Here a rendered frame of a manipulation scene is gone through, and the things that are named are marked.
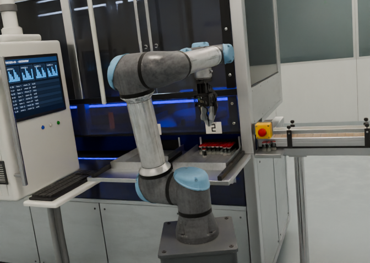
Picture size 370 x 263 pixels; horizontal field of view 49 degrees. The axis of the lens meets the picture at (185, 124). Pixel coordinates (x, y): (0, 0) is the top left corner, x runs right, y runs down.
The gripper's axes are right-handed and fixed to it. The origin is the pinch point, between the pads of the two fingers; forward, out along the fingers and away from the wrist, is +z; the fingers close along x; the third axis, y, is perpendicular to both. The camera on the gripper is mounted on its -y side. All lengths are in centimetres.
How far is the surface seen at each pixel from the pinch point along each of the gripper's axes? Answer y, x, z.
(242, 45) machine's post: -24.3, 11.5, -32.5
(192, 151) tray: -24.6, -19.6, 19.3
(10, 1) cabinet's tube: 8, -94, -66
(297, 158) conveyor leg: -40, 32, 27
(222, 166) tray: 1.1, 4.3, 19.5
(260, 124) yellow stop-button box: -24.4, 17.0, 6.0
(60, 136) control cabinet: -7, -89, 5
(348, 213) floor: -162, 52, 107
